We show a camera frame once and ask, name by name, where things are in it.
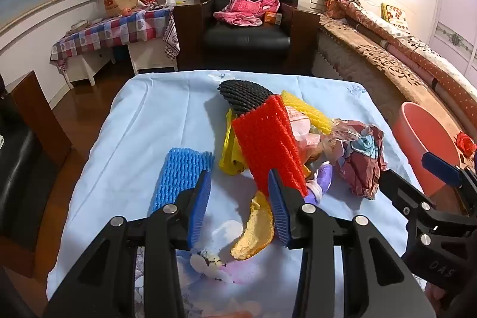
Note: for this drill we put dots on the pink plastic bucket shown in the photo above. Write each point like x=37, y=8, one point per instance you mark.
x=417, y=139

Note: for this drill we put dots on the blue foam fruit net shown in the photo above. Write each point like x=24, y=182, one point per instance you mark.
x=179, y=172

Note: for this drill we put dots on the clear pink plastic bag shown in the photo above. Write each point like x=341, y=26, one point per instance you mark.
x=311, y=143

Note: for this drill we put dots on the red foam fruit net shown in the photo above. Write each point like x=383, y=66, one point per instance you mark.
x=264, y=143

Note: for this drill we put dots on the dark wooden chair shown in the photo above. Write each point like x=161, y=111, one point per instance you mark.
x=33, y=117

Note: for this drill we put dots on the orange peel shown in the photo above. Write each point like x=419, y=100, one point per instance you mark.
x=253, y=232

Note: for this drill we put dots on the small orange box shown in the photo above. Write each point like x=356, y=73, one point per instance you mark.
x=274, y=17

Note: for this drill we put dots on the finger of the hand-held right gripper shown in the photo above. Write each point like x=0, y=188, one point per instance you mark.
x=398, y=187
x=441, y=163

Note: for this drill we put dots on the checkered table cover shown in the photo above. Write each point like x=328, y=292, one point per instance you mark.
x=111, y=31

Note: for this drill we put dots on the white side table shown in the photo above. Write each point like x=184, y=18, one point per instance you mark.
x=149, y=59

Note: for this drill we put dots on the red patterned cloth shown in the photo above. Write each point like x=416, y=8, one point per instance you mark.
x=172, y=38

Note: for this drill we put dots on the shiny red packet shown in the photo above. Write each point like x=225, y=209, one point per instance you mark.
x=465, y=144

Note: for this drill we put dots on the brown leaf-print blanket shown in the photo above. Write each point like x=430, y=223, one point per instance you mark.
x=380, y=68

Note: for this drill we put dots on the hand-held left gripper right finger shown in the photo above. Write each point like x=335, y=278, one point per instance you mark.
x=279, y=213

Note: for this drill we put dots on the lilac sliding-door wardrobe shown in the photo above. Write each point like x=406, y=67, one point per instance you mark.
x=454, y=16

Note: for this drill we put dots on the black leather armchair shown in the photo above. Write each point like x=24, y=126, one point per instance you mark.
x=246, y=38

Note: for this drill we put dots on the light blue floral tablecloth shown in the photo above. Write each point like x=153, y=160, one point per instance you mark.
x=149, y=124

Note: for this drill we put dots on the black foam fruit net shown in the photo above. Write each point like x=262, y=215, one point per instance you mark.
x=242, y=94

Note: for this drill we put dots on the yellow flower pillow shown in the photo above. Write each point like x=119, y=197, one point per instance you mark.
x=395, y=14

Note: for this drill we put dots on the small orange fruit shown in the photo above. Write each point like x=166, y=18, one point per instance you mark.
x=126, y=11

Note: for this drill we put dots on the polka-dot floral quilt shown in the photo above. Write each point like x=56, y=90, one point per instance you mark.
x=428, y=61

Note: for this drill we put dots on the dark red floral wrapper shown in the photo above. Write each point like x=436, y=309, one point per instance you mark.
x=361, y=161

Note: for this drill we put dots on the pink dotted clothes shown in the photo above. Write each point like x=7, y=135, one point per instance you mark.
x=242, y=7

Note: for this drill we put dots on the yellow foam fruit net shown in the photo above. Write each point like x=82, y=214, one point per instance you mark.
x=309, y=115

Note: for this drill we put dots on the yellow plastic bag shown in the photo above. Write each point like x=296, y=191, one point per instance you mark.
x=229, y=157

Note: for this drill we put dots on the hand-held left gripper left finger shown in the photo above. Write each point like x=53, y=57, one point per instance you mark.
x=199, y=206

